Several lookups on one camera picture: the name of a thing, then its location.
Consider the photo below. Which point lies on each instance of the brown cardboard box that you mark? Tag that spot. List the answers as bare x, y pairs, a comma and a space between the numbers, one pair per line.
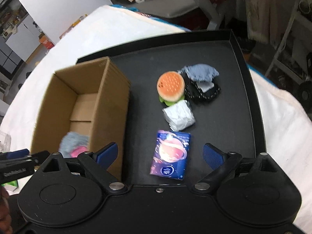
90, 98

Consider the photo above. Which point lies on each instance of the green tissue box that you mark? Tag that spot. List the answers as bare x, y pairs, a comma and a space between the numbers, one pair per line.
11, 186

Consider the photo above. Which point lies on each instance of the grey bench seat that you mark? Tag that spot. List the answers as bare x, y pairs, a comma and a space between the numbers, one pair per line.
167, 9

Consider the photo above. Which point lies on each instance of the orange cardboard box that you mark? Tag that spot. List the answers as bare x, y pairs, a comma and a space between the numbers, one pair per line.
44, 40

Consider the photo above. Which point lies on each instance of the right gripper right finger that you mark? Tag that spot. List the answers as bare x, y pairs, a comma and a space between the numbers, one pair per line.
222, 164

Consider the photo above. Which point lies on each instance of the white blanket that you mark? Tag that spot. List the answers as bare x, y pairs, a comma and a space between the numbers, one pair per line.
287, 127

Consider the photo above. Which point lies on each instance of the black stitched fabric pouch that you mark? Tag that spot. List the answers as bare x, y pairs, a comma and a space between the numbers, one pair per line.
201, 91

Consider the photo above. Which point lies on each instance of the plush hamburger toy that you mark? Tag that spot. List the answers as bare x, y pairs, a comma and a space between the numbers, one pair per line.
170, 88

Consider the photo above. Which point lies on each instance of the purple tissue pack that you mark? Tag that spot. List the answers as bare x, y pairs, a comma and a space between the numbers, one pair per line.
170, 154

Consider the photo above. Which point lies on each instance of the grey fluffy plush toy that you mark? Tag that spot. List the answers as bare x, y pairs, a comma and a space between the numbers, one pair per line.
73, 144

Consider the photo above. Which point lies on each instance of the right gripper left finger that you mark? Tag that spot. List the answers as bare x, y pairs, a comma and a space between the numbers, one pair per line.
96, 165

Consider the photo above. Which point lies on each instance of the black tray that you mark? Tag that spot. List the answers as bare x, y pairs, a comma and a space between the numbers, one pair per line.
231, 122

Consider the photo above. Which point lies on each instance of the glass jar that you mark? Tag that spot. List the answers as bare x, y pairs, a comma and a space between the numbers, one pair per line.
5, 142

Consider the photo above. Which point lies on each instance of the person's left hand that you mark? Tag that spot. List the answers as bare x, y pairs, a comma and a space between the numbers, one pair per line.
5, 224

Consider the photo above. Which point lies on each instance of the grey knitted cloth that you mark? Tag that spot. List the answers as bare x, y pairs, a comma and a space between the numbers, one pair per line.
199, 72

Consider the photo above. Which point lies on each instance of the white soft bundle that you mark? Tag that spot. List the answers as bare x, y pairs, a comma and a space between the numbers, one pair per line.
179, 116

